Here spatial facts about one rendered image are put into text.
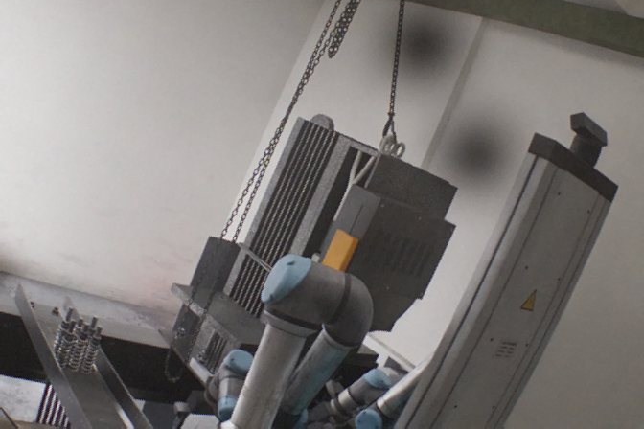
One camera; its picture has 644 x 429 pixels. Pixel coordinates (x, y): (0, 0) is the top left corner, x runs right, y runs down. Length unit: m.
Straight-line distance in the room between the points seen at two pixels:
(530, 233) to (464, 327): 0.23
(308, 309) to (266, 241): 1.19
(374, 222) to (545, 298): 0.80
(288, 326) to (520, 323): 0.50
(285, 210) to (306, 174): 0.15
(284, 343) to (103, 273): 3.37
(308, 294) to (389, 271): 0.97
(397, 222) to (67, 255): 2.77
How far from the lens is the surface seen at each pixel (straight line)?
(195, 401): 1.85
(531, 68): 3.62
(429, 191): 2.59
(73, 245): 4.60
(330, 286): 1.44
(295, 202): 2.54
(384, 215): 2.24
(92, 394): 2.06
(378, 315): 2.45
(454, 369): 1.43
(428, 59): 4.00
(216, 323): 2.36
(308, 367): 1.61
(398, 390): 1.93
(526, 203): 1.39
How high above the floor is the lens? 1.62
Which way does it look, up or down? 5 degrees down
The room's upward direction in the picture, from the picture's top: 24 degrees clockwise
